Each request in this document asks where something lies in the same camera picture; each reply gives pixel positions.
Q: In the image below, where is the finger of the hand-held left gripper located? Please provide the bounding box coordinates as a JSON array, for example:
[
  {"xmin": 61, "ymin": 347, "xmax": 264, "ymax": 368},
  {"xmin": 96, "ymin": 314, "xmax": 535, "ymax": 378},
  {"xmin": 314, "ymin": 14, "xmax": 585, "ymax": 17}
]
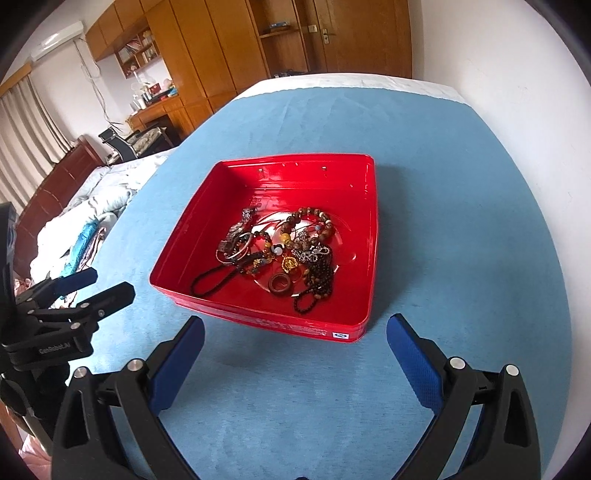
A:
[
  {"xmin": 21, "ymin": 282, "xmax": 136, "ymax": 333},
  {"xmin": 16, "ymin": 267, "xmax": 99, "ymax": 309}
]

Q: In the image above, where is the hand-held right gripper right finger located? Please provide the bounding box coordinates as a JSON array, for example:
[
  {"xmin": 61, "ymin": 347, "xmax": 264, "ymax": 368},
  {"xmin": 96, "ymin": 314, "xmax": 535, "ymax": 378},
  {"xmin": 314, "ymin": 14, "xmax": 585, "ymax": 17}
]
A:
[{"xmin": 385, "ymin": 313, "xmax": 542, "ymax": 480}]

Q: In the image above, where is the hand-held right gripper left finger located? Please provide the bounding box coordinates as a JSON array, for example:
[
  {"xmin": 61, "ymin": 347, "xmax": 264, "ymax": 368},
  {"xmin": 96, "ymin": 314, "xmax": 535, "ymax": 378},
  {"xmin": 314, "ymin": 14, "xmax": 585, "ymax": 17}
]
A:
[{"xmin": 51, "ymin": 316, "xmax": 206, "ymax": 480}]

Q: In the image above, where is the black bead bracelet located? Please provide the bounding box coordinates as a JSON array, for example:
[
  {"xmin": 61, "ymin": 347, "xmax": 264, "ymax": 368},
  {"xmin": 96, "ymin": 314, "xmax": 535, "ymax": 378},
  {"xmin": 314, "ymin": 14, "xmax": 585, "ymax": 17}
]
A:
[{"xmin": 191, "ymin": 263, "xmax": 241, "ymax": 297}]

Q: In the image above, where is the large silver bangle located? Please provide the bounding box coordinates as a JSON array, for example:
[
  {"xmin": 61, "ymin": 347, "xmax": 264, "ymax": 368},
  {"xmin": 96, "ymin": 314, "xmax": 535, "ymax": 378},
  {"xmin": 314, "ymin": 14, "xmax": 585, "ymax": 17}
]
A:
[{"xmin": 216, "ymin": 240, "xmax": 252, "ymax": 267}]

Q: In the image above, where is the brown wooden ring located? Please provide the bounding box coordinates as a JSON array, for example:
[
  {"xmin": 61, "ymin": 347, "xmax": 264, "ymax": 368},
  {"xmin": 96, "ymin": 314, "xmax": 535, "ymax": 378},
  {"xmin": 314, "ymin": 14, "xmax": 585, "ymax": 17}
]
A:
[{"xmin": 268, "ymin": 272, "xmax": 293, "ymax": 296}]

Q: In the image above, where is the dark brown bead bracelet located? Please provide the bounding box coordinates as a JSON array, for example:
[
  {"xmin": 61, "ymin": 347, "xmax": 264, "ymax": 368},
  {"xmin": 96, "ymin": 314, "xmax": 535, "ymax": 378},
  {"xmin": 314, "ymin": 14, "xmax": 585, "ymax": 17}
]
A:
[{"xmin": 291, "ymin": 251, "xmax": 335, "ymax": 315}]

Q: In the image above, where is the thin silver bangle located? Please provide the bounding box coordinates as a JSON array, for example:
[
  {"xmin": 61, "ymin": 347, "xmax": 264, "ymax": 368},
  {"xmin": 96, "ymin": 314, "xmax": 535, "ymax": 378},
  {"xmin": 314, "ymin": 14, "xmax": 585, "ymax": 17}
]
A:
[{"xmin": 216, "ymin": 233, "xmax": 254, "ymax": 261}]

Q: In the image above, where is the multicolour bead bracelet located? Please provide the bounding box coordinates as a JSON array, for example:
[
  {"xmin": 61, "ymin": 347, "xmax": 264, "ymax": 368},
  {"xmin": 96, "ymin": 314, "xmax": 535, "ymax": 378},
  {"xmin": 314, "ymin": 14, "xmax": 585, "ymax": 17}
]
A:
[{"xmin": 240, "ymin": 231, "xmax": 278, "ymax": 275}]

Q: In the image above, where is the silver wristwatch pink face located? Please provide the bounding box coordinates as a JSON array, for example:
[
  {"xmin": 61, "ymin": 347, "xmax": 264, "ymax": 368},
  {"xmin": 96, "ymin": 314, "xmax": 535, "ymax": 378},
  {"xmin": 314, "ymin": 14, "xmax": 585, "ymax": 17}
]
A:
[{"xmin": 221, "ymin": 208, "xmax": 257, "ymax": 250}]

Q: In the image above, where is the silver chain necklace with charm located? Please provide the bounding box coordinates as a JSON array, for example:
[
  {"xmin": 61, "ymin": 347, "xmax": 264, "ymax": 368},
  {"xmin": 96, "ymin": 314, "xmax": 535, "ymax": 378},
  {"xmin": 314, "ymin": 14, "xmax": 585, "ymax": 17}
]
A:
[{"xmin": 295, "ymin": 242, "xmax": 333, "ymax": 266}]

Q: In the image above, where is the red tin box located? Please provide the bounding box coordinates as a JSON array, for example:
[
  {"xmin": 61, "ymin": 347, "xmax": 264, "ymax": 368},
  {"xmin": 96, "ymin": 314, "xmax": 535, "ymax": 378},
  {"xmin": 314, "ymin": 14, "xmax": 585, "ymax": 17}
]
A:
[{"xmin": 149, "ymin": 154, "xmax": 380, "ymax": 344}]

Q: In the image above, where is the brown patterned bead bracelet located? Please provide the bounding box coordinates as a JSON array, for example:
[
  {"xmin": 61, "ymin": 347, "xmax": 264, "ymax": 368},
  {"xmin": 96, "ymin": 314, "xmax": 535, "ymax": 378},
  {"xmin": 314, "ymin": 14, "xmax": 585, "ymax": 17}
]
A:
[{"xmin": 277, "ymin": 206, "xmax": 337, "ymax": 250}]

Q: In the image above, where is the teal cloth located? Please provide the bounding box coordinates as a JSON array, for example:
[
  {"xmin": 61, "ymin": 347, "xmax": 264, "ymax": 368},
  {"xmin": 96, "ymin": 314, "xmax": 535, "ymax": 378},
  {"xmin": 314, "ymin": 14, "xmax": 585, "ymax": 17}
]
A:
[{"xmin": 65, "ymin": 222, "xmax": 100, "ymax": 273}]

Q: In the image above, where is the white duvet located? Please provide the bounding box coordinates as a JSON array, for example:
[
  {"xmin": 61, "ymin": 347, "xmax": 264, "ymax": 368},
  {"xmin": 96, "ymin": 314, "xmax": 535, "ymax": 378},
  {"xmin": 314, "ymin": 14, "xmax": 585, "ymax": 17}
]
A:
[{"xmin": 30, "ymin": 154, "xmax": 169, "ymax": 296}]

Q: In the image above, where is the dark wooden headboard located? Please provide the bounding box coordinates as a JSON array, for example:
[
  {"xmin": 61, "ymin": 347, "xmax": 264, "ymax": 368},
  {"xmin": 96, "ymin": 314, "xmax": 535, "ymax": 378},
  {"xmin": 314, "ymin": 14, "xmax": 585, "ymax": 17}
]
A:
[{"xmin": 14, "ymin": 136, "xmax": 105, "ymax": 278}]

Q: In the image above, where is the black office chair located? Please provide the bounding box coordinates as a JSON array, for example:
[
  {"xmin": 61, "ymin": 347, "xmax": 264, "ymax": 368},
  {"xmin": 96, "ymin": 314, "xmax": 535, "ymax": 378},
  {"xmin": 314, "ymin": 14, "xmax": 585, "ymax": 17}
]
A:
[{"xmin": 98, "ymin": 127, "xmax": 139, "ymax": 162}]

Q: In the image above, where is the beige curtain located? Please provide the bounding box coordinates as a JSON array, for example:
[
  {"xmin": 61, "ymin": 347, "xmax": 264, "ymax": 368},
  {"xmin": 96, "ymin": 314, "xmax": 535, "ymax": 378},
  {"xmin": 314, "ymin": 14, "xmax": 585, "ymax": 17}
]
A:
[{"xmin": 0, "ymin": 60, "xmax": 75, "ymax": 213}]

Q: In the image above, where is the wooden desk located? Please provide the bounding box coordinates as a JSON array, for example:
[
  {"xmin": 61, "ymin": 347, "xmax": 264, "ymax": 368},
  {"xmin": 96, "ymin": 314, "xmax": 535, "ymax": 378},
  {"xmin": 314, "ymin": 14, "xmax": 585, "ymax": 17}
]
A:
[{"xmin": 127, "ymin": 99, "xmax": 185, "ymax": 144}]

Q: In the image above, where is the blue blanket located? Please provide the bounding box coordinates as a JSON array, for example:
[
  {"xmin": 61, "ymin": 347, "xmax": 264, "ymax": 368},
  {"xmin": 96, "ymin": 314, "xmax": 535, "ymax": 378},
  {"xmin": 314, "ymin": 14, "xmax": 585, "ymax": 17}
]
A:
[{"xmin": 60, "ymin": 85, "xmax": 573, "ymax": 480}]

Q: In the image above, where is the white air conditioner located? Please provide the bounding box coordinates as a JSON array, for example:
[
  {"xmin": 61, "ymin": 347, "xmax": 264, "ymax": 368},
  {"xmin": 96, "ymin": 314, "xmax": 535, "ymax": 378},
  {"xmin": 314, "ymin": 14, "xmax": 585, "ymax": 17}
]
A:
[{"xmin": 30, "ymin": 21, "xmax": 86, "ymax": 61}]

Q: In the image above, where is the wooden wardrobe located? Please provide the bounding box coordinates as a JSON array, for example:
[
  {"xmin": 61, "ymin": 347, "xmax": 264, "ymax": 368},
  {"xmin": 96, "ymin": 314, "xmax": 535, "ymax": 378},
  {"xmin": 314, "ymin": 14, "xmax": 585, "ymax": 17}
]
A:
[{"xmin": 85, "ymin": 0, "xmax": 324, "ymax": 139}]

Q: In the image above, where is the white bed sheet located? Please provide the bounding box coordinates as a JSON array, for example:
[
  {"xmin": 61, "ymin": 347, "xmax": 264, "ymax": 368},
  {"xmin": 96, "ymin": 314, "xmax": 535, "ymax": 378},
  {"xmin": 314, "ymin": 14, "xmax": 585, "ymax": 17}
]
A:
[{"xmin": 235, "ymin": 71, "xmax": 467, "ymax": 104}]

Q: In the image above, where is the wooden door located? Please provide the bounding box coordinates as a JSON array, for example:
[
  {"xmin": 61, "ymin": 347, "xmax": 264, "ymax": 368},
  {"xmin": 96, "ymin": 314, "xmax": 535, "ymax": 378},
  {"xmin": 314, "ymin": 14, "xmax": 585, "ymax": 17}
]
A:
[{"xmin": 316, "ymin": 0, "xmax": 413, "ymax": 79}]

